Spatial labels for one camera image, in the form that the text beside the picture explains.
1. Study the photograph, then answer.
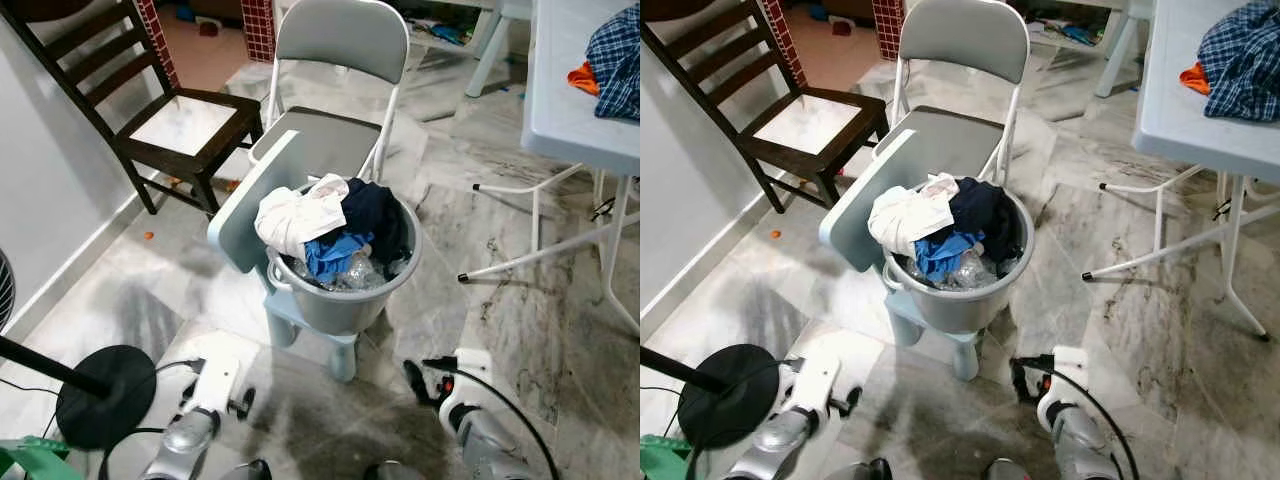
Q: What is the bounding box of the white garment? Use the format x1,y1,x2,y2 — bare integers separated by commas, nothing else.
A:
866,172,959,258
254,173,351,263

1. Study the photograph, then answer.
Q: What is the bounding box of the blue plaid shirt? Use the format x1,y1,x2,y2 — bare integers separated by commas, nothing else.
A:
1197,0,1280,123
585,3,641,123

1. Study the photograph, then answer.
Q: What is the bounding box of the grey plastic bucket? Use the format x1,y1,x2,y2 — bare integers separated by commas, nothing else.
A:
882,178,1036,336
262,178,424,338

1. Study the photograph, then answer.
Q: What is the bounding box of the clear plastic bag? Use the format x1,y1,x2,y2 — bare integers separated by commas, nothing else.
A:
320,250,411,293
905,250,1021,293

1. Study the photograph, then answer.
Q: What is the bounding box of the blue garment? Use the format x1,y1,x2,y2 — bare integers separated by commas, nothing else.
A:
303,232,376,283
913,230,986,283

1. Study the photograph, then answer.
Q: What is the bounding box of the dark navy garment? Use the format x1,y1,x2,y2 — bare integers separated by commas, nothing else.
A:
948,177,1026,263
340,178,413,266

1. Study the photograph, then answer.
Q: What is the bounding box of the pale blue plastic chair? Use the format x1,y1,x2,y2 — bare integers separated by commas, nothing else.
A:
207,130,361,384
818,128,986,383

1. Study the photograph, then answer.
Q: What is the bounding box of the green plastic object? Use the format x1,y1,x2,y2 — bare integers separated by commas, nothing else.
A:
640,435,693,480
0,437,73,480

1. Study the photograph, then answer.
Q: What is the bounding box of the dark wooden chair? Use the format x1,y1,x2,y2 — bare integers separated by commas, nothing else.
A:
0,0,265,216
640,0,891,213

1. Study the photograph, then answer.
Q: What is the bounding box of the grey folding chair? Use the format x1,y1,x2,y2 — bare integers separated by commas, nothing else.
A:
873,0,1031,191
247,0,411,191

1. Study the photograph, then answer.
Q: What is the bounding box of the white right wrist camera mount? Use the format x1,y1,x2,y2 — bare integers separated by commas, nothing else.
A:
438,347,494,426
1035,345,1091,433

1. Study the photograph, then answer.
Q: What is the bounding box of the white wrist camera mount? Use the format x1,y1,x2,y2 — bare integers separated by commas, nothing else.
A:
790,350,853,421
1035,345,1091,433
438,347,494,426
183,355,248,419

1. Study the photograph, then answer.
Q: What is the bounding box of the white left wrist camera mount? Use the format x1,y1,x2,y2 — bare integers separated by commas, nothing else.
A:
183,355,248,419
790,350,853,421

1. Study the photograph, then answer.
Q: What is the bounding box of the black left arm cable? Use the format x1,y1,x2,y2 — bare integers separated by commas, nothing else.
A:
95,358,208,480
685,358,806,480

